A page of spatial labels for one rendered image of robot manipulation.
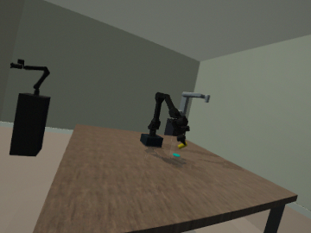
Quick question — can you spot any yellow cylinder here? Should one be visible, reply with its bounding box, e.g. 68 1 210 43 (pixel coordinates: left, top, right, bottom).
178 143 187 149

